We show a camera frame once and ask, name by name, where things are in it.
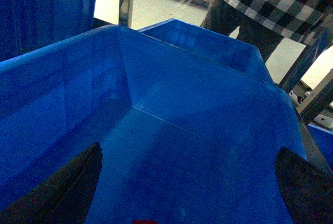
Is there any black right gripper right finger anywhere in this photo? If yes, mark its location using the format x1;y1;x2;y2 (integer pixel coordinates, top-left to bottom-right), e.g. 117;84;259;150
274;147;332;223

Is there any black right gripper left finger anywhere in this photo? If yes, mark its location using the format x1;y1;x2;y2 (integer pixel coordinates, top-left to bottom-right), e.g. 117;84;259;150
1;142;103;223

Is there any red toy block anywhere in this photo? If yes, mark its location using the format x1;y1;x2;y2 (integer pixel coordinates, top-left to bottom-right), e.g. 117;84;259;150
133;220;158;224

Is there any steel shelf rack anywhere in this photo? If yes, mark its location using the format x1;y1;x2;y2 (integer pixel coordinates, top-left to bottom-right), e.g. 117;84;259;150
118;0;332;175

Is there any blue crate on shelf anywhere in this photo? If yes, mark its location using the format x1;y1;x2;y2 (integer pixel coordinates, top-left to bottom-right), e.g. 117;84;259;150
1;26;305;223
1;0;96;60

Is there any left blue crate on shelf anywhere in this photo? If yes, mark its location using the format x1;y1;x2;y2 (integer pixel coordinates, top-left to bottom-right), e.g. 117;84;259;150
1;0;96;60

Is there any person in checkered shirt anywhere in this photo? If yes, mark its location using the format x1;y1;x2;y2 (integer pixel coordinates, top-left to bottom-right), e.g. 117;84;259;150
201;0;332;60

